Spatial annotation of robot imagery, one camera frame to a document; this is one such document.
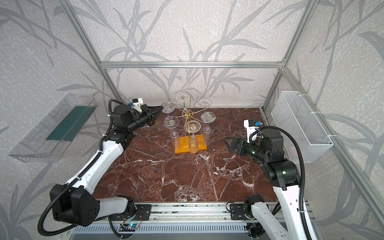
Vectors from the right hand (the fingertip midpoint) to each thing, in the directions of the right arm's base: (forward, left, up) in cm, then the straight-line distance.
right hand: (231, 134), depth 64 cm
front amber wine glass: (+5, +17, 0) cm, 17 cm away
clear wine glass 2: (+7, +27, 0) cm, 28 cm away
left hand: (+15, +30, +5) cm, 34 cm away
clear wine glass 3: (+10, +10, 0) cm, 14 cm away
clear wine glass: (+16, +30, +1) cm, 33 cm away
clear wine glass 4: (+23, +23, 0) cm, 33 cm away
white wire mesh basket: (+11, -29, +2) cm, 31 cm away
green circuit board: (-31, +49, -35) cm, 68 cm away
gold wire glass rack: (+14, +20, -2) cm, 24 cm away
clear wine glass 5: (+21, +11, -1) cm, 24 cm away
